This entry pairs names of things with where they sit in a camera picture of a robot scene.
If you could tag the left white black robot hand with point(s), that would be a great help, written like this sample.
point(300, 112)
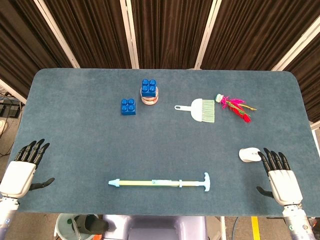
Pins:
point(17, 175)

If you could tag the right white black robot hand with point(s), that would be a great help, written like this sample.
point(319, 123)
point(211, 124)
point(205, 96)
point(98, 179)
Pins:
point(285, 185)

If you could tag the clear blue syringe barrel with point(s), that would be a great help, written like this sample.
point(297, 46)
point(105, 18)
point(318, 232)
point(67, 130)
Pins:
point(165, 183)

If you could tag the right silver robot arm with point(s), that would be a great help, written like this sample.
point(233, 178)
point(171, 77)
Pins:
point(297, 223)

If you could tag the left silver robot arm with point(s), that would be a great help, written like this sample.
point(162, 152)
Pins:
point(7, 217)

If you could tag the white computer mouse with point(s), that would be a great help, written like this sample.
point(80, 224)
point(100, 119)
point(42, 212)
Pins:
point(247, 155)

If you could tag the pale green plastic bucket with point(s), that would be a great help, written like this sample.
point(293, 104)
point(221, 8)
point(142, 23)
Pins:
point(65, 226)

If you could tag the black cloth item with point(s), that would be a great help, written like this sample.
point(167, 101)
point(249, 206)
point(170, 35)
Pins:
point(93, 223)

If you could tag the pink feather shuttlecock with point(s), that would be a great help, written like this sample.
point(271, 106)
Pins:
point(236, 106)

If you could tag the brown curtain screen panel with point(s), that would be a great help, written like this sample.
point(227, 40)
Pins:
point(87, 32)
point(250, 32)
point(170, 32)
point(15, 45)
point(310, 82)

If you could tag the pale green hand brush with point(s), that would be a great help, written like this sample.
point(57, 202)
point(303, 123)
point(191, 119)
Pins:
point(200, 110)

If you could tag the blue toy building block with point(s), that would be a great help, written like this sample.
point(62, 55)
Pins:
point(128, 107)
point(149, 88)

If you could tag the blue-grey table mat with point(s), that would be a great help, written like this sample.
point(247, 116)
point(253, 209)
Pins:
point(160, 145)

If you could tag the clear jar of rubber bands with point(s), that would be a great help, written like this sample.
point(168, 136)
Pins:
point(149, 100)

